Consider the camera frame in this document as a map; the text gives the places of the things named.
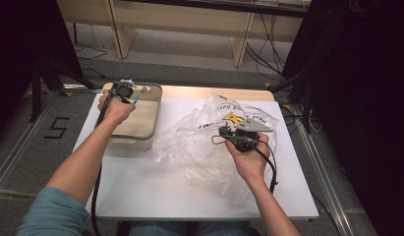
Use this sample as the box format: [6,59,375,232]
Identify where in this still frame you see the black cables under desk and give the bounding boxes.
[245,13,291,83]

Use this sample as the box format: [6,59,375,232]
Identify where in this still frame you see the thin black floor cable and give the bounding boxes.
[73,44,109,80]

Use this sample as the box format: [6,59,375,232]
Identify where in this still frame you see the black tripod stand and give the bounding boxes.
[28,53,96,124]

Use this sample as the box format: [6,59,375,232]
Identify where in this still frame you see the light wooden desk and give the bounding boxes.
[56,0,310,69]

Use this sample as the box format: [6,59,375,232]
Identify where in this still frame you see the black metal stand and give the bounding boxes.
[267,63,317,136]

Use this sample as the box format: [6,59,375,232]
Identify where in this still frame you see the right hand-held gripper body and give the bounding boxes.
[222,117,275,153]

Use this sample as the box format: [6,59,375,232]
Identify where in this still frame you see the metal floor rail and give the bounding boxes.
[287,103,356,236]
[0,92,58,202]

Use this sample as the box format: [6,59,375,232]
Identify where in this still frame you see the left hand-held gripper cable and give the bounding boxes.
[90,90,114,236]

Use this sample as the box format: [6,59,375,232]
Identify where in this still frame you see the white board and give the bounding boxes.
[73,92,320,221]

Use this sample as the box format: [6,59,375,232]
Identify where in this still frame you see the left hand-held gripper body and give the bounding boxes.
[109,78,139,104]

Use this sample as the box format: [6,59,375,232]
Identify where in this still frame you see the black curtain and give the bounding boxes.
[0,0,85,142]
[281,0,404,236]

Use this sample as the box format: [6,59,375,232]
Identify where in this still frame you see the person's right hand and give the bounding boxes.
[224,131,271,187]

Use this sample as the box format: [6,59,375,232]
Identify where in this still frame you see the wooden table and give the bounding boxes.
[100,82,276,102]

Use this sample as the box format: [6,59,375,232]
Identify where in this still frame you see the person's legs in jeans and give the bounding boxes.
[129,220,254,236]

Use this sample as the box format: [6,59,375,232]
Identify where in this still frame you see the beige bin with grey rim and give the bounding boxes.
[100,81,164,152]

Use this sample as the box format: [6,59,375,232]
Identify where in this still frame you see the clear plastic bag yellow face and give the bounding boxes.
[151,92,280,207]

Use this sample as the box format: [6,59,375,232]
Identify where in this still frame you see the teal sleeve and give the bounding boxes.
[16,186,91,236]

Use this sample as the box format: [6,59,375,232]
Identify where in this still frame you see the person's left hand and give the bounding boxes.
[96,89,137,126]

